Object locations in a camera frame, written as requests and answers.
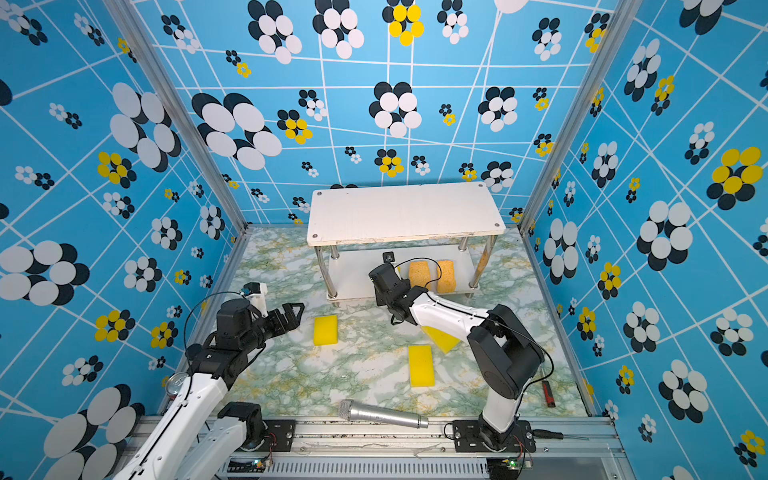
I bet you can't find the orange sponge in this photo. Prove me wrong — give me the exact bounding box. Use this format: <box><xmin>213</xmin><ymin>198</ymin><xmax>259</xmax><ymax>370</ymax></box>
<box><xmin>408</xmin><ymin>260</ymin><xmax>432</xmax><ymax>288</ymax></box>
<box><xmin>436</xmin><ymin>260</ymin><xmax>457</xmax><ymax>294</ymax></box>

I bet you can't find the yellow sponge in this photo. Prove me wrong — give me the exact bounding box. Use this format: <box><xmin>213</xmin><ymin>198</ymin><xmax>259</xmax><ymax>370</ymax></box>
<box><xmin>408</xmin><ymin>345</ymin><xmax>435</xmax><ymax>388</ymax></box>
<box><xmin>313</xmin><ymin>315</ymin><xmax>338</xmax><ymax>346</ymax></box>

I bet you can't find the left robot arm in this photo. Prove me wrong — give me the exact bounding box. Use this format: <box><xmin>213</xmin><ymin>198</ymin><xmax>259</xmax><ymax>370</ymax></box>
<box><xmin>114</xmin><ymin>294</ymin><xmax>305</xmax><ymax>479</ymax></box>

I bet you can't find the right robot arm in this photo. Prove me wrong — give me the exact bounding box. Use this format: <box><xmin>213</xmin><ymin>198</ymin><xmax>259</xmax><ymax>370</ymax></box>
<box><xmin>369</xmin><ymin>263</ymin><xmax>552</xmax><ymax>450</ymax></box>

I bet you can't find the white two-tier shelf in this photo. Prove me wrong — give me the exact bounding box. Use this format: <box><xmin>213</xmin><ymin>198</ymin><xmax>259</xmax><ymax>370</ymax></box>
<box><xmin>307</xmin><ymin>182</ymin><xmax>506</xmax><ymax>302</ymax></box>

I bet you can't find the yellow sponge front diagonal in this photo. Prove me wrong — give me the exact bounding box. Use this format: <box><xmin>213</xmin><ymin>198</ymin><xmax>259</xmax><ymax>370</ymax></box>
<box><xmin>422</xmin><ymin>326</ymin><xmax>461</xmax><ymax>354</ymax></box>

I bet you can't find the red soda can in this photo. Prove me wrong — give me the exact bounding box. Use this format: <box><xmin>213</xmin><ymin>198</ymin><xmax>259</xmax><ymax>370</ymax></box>
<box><xmin>164</xmin><ymin>371</ymin><xmax>189</xmax><ymax>399</ymax></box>

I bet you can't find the silver microphone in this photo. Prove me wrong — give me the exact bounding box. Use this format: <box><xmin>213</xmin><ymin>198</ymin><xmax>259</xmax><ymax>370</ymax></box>
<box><xmin>338</xmin><ymin>399</ymin><xmax>429</xmax><ymax>429</ymax></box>

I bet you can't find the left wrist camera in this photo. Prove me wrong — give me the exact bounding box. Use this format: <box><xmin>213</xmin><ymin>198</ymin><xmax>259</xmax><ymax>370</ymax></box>
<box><xmin>241</xmin><ymin>282</ymin><xmax>268</xmax><ymax>318</ymax></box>

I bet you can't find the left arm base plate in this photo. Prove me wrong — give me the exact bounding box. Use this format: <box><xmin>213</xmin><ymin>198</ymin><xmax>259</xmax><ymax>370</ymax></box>
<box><xmin>240</xmin><ymin>419</ymin><xmax>297</xmax><ymax>453</ymax></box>

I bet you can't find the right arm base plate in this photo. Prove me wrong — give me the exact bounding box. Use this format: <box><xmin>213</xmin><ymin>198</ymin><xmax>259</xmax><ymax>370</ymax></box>
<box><xmin>450</xmin><ymin>420</ymin><xmax>537</xmax><ymax>455</ymax></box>

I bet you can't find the red handled ratchet tool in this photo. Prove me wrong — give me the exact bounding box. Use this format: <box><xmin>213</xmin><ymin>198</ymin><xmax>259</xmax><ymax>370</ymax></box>
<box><xmin>541</xmin><ymin>380</ymin><xmax>556</xmax><ymax>408</ymax></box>

